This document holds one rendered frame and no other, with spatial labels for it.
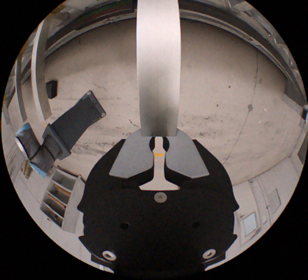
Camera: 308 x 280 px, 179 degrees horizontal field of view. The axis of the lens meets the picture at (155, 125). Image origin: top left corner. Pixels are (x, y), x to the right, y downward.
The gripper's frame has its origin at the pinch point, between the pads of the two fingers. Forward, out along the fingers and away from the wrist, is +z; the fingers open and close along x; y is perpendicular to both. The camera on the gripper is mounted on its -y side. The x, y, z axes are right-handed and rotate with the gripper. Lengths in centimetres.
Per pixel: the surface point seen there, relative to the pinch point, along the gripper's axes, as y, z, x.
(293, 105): -13, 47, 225
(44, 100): -4.2, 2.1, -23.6
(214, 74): -6, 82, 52
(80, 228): 224, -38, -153
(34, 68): -12.3, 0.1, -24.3
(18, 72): -20, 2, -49
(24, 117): -1.3, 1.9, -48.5
